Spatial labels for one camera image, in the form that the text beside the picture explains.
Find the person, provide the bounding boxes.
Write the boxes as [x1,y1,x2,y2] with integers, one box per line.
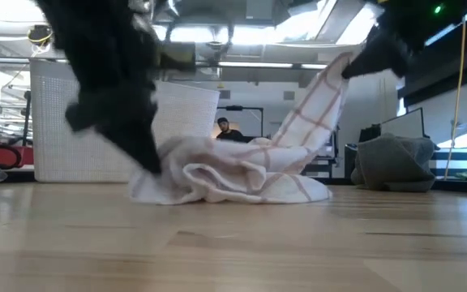
[216,117,246,143]

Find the white plastic basket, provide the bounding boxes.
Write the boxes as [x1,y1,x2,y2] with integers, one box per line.
[29,58,221,183]

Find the long ceiling light bar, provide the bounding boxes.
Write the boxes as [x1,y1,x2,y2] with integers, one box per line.
[0,56,328,71]

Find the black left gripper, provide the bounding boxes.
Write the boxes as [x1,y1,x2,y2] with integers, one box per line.
[53,32,162,175]

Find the yellow cable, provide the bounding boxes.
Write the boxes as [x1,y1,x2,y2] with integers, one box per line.
[443,19,467,181]

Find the black yellow ceiling cable reel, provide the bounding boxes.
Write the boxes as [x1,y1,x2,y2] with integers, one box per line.
[28,24,54,46]

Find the white-backed computer monitor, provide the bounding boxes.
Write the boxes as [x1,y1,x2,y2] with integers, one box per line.
[380,106,426,140]

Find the plain dark grey towel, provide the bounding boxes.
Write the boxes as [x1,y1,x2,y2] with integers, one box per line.
[350,132,438,193]

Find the white towel with red checks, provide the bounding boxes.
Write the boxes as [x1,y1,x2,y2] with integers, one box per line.
[127,51,354,205]

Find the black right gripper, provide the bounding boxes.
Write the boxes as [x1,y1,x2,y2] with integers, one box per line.
[341,0,467,80]

